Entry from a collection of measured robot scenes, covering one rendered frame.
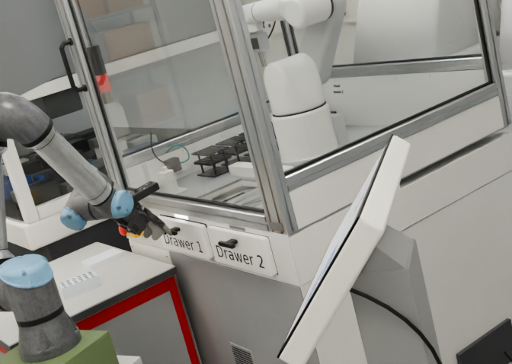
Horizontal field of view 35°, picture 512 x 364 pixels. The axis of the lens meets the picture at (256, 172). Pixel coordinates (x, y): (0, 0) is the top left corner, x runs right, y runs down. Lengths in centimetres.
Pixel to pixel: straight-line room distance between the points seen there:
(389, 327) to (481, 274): 110
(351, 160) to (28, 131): 85
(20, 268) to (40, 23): 142
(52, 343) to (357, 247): 93
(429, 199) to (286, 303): 54
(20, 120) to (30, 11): 121
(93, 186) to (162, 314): 68
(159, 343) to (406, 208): 93
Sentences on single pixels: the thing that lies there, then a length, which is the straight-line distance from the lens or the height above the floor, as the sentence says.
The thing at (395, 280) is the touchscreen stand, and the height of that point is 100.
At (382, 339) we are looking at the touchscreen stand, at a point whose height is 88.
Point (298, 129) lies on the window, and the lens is 210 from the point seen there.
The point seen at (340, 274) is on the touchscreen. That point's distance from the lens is 135.
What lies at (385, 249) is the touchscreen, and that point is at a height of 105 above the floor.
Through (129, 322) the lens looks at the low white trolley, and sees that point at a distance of 264.
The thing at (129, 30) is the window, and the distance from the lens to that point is 248.
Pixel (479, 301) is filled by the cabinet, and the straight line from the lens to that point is 266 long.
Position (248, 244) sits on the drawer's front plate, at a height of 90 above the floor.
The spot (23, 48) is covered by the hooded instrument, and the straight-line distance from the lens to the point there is 317.
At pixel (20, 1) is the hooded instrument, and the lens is 318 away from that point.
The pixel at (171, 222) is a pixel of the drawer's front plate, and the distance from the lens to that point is 257.
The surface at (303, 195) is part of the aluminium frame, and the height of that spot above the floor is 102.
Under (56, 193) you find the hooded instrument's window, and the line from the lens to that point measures 324.
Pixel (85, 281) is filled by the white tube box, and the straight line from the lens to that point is 269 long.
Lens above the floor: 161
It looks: 14 degrees down
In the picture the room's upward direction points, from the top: 15 degrees counter-clockwise
